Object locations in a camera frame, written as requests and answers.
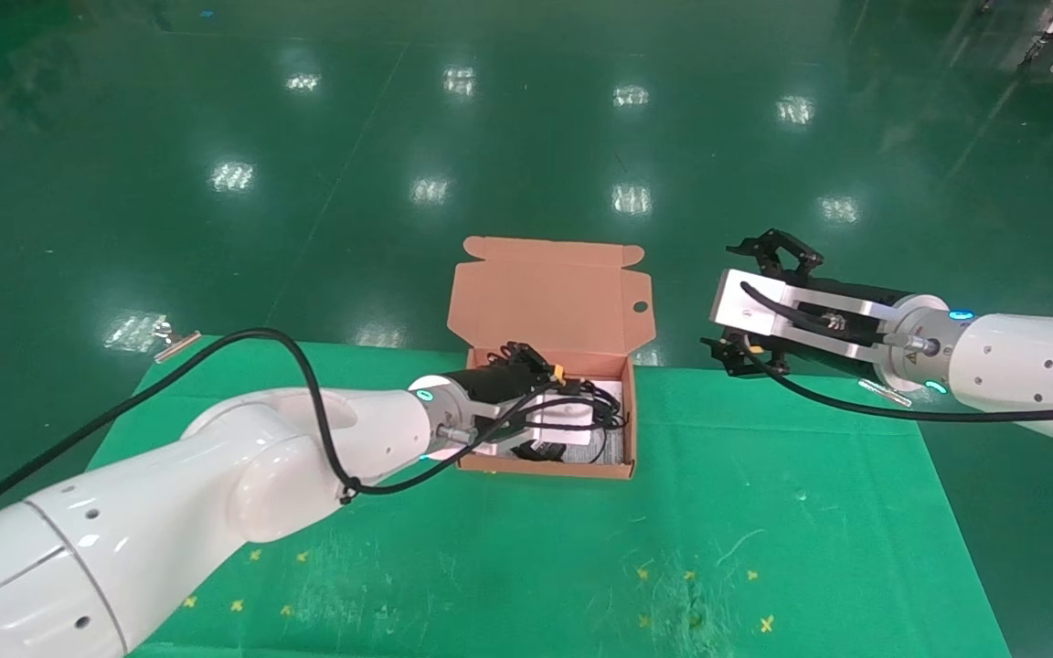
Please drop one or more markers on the silver binder clip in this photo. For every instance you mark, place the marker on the silver binder clip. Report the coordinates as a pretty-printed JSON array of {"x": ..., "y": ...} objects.
[
  {"x": 177, "y": 345},
  {"x": 885, "y": 393}
]

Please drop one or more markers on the orange cardboard box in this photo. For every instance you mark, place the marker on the orange cardboard box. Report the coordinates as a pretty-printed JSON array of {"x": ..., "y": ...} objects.
[{"x": 545, "y": 292}]

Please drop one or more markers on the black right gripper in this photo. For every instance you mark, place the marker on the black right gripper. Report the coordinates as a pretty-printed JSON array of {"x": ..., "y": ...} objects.
[{"x": 837, "y": 366}]

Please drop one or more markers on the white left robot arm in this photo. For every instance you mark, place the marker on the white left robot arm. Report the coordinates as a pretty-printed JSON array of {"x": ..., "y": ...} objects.
[{"x": 170, "y": 512}]

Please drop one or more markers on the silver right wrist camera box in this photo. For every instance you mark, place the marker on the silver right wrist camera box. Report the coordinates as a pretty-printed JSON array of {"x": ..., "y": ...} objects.
[{"x": 732, "y": 315}]

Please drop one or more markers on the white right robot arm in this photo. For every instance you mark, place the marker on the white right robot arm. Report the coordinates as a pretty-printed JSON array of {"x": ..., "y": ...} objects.
[{"x": 1038, "y": 366}]

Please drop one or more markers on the white printed paper sheet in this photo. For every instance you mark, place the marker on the white printed paper sheet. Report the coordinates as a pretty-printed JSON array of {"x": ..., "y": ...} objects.
[{"x": 611, "y": 446}]

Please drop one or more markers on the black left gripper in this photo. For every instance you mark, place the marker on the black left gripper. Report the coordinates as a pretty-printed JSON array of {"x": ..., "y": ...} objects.
[{"x": 499, "y": 386}]

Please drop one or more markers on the green table mat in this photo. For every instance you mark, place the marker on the green table mat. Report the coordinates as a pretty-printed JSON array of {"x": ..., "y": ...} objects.
[{"x": 581, "y": 548}]

